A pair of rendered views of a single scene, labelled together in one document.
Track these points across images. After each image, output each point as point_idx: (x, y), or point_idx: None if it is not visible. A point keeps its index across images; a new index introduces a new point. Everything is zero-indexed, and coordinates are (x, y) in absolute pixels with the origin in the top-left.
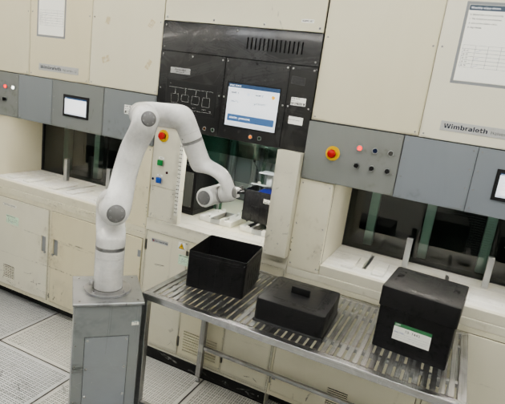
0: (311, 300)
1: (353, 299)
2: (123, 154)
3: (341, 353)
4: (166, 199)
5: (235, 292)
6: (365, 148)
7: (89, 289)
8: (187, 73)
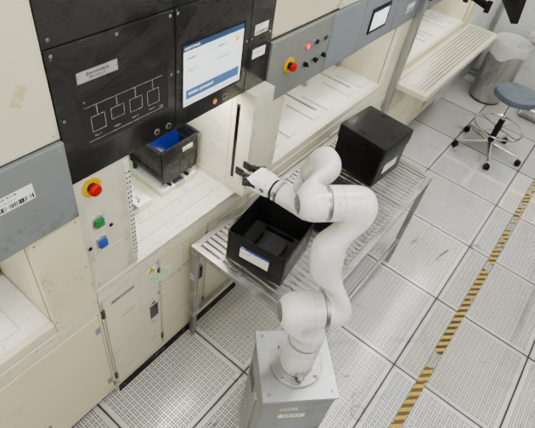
0: None
1: (295, 166)
2: (343, 259)
3: (386, 209)
4: (118, 251)
5: (306, 246)
6: (310, 43)
7: (306, 380)
8: (112, 69)
